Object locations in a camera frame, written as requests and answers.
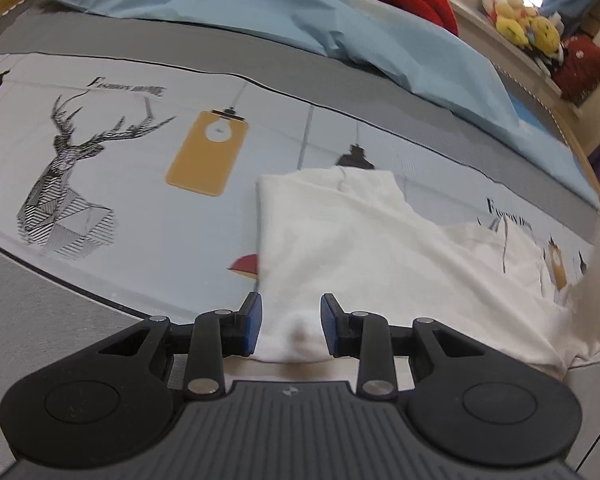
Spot white t-shirt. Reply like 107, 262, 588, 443
254, 166, 600, 380

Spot yellow round plush toy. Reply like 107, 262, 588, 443
529, 16, 562, 50

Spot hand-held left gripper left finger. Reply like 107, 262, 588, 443
97, 291, 264, 402

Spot printed grey bed sheet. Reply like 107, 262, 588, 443
0, 0, 600, 480

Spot dark red cushion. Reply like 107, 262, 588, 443
551, 35, 600, 107

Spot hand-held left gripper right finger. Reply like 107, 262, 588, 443
320, 292, 487, 402

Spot light blue blanket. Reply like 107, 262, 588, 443
36, 0, 600, 208

